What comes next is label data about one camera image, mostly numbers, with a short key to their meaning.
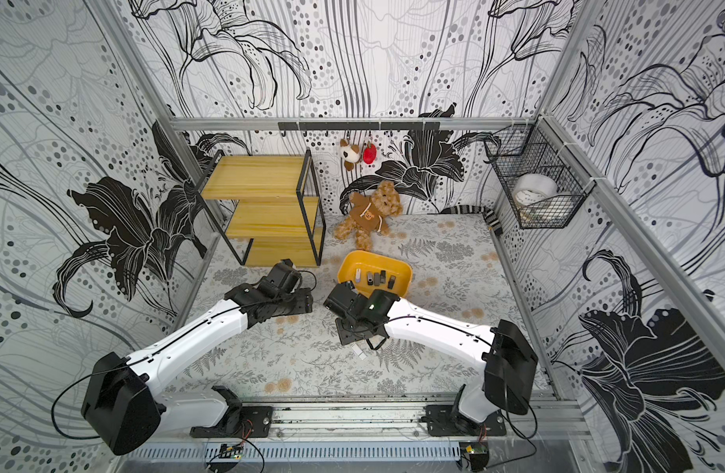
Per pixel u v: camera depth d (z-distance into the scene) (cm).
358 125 91
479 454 70
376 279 99
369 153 93
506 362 40
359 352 84
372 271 102
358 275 101
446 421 72
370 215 109
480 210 118
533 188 72
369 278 100
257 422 74
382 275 101
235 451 72
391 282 99
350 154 93
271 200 103
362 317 55
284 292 64
